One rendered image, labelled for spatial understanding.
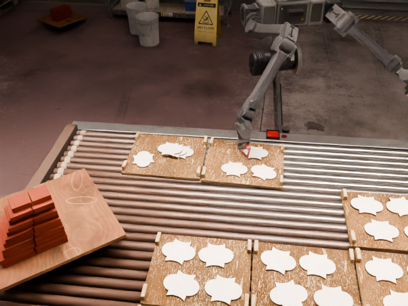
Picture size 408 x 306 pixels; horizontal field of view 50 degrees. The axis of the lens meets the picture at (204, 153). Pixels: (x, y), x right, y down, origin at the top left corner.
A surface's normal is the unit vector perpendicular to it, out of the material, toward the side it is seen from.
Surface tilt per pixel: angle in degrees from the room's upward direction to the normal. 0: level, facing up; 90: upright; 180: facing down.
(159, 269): 0
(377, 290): 0
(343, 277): 0
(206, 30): 78
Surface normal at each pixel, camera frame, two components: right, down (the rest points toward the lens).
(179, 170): -0.01, -0.79
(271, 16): 0.17, 0.60
